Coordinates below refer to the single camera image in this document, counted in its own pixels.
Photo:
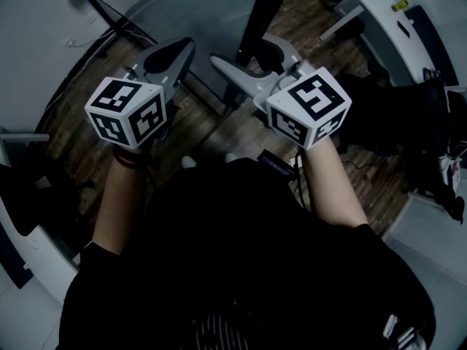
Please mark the person's right forearm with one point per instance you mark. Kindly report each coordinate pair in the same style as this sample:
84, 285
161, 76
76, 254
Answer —
332, 184

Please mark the black office chair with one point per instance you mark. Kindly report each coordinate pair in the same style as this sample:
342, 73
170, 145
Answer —
33, 202
401, 119

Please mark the red wrist band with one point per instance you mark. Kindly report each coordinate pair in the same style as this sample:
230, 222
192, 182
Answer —
126, 160

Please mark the light grey desk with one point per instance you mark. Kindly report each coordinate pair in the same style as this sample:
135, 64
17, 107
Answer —
434, 268

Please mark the person's right white shoe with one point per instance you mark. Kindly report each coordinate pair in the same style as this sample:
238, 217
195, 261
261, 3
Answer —
230, 157

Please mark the black waist device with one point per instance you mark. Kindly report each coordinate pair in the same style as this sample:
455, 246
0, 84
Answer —
275, 162

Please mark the person's left white shoe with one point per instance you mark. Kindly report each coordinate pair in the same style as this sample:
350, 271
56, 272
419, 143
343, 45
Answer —
189, 162

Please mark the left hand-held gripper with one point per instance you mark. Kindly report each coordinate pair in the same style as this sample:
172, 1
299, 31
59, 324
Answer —
120, 117

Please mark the person's left forearm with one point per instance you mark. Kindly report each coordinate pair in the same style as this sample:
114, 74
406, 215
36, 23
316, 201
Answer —
116, 202

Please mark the black white striped pouch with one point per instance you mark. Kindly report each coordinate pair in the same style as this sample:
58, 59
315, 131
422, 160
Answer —
401, 335

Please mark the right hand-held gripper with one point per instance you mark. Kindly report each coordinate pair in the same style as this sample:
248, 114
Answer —
310, 111

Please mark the white pink packet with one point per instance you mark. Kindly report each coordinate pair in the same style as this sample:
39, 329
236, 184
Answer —
450, 170

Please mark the person's white shoe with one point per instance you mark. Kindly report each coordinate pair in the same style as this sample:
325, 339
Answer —
230, 157
189, 162

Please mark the person's black shirt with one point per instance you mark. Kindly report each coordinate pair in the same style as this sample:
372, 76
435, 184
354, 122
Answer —
233, 264

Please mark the small yellow object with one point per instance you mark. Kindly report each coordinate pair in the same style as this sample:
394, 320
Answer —
400, 6

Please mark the dark blue desk panel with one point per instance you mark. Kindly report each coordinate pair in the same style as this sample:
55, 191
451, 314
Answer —
14, 261
432, 42

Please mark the white curved desk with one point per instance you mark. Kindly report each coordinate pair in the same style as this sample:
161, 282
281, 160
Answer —
44, 253
386, 31

